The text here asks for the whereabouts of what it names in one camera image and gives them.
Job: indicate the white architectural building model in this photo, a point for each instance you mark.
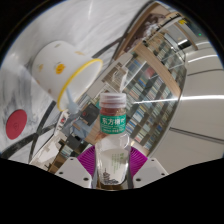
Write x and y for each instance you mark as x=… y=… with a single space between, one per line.
x=118 y=75

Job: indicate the light blue spoon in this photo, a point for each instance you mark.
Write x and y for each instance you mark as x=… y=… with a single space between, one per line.
x=71 y=101

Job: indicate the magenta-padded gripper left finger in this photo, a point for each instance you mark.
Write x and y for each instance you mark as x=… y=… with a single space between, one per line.
x=74 y=170

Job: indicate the flat round red coaster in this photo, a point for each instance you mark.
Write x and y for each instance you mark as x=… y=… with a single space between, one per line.
x=16 y=124

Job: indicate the white mug with yellow rim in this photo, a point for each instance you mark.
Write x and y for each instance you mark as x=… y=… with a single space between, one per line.
x=56 y=66

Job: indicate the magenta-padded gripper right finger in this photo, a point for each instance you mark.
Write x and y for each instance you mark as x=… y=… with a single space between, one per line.
x=150 y=170

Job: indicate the clear bottle with green label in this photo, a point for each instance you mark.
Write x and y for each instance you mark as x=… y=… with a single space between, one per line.
x=113 y=136

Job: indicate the long ceiling light strip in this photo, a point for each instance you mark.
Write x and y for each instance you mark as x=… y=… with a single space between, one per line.
x=203 y=97

